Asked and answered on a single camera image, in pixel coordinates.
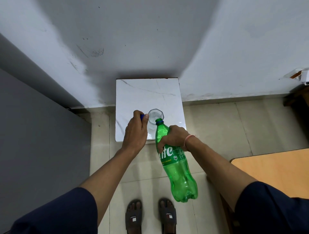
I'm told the white plastic fixture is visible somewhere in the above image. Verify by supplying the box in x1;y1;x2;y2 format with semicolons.
284;68;309;85

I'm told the person's right hand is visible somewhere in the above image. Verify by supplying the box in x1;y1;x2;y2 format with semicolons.
157;125;190;154

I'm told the person's left forearm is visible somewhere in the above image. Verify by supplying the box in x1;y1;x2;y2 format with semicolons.
78;146;143;226

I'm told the orange wooden desk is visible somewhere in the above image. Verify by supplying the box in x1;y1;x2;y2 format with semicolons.
220;148;309;234

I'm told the grey cabinet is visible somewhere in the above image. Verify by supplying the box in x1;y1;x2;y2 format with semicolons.
0;69;92;234

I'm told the dark grey slipper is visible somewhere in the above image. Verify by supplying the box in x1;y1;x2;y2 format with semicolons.
125;199;143;234
158;198;177;234

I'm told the person's left hand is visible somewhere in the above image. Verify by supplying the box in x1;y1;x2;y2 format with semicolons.
122;110;150;155

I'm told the red thread wristband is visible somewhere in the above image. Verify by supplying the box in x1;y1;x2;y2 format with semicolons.
184;134;196;151

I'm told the clear drinking glass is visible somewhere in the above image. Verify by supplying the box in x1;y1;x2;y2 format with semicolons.
146;109;165;140

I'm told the navy shirt sleeve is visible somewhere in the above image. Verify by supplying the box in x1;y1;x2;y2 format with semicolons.
234;181;309;234
9;187;98;234

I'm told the green plastic soda bottle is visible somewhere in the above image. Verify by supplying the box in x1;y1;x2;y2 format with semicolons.
155;118;198;203

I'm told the dark grey right slipper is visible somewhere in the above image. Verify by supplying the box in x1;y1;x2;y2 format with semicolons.
158;198;177;234

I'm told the dark grey left slipper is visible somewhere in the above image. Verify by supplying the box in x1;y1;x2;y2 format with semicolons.
125;199;143;234

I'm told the person's right forearm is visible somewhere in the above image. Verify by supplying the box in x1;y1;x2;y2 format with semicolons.
184;136;258;211

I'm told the white marble side table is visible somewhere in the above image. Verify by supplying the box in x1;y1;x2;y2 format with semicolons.
115;78;187;143

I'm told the dark wooden furniture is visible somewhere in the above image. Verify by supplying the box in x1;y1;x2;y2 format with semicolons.
283;85;309;108

